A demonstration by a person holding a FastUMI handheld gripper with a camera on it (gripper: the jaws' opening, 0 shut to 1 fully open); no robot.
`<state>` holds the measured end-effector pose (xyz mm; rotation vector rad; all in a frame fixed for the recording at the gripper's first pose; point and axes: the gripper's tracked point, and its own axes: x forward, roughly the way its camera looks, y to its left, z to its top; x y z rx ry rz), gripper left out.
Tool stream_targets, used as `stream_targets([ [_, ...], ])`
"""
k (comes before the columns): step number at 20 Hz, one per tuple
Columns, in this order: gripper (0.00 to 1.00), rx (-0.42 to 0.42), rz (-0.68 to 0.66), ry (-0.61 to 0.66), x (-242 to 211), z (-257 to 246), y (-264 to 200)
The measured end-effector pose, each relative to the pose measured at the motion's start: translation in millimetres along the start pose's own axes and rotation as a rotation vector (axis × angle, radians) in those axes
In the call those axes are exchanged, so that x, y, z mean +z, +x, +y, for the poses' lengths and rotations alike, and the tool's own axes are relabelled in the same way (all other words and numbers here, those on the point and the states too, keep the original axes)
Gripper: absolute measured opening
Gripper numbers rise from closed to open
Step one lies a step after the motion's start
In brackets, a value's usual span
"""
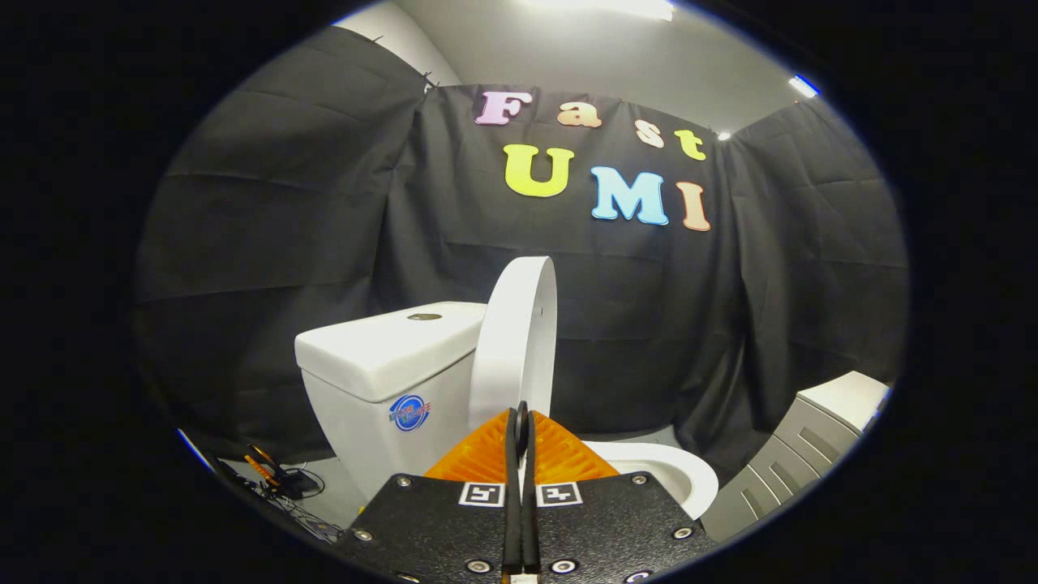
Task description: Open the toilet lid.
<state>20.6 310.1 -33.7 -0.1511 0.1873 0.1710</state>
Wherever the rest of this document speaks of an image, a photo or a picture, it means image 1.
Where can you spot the small ceiling light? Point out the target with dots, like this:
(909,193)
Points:
(804,86)

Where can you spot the large ceiling light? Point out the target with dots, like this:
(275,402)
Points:
(608,6)

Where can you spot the white toilet lid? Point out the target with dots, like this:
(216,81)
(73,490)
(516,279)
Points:
(515,341)

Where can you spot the grey drawer cabinet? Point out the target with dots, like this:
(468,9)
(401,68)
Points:
(803,446)

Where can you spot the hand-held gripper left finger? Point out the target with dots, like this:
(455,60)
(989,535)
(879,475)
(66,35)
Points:
(438,527)

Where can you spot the orange and black device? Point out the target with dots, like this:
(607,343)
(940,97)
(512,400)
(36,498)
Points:
(280,477)

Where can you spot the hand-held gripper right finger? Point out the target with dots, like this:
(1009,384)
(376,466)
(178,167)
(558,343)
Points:
(608,527)

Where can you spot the black backdrop cloth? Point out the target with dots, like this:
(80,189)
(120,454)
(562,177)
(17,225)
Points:
(308,243)

